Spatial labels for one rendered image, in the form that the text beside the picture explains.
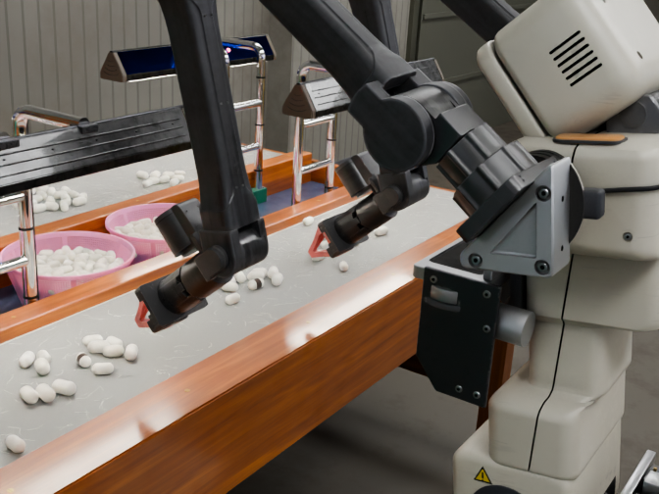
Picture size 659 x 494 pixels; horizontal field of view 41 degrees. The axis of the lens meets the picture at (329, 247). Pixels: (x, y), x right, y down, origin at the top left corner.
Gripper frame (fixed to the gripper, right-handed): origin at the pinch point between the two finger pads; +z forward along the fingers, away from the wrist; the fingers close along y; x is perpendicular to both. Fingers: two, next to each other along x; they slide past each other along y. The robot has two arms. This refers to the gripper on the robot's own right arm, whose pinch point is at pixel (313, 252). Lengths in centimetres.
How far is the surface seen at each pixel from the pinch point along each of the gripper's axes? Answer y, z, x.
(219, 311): 12.6, 16.5, 0.7
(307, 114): -23.1, 1.0, -27.6
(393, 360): -14.9, 7.7, 25.8
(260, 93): -61, 37, -51
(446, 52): -420, 147, -110
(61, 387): 52, 14, 2
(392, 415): -88, 75, 46
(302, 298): -2.6, 10.1, 6.1
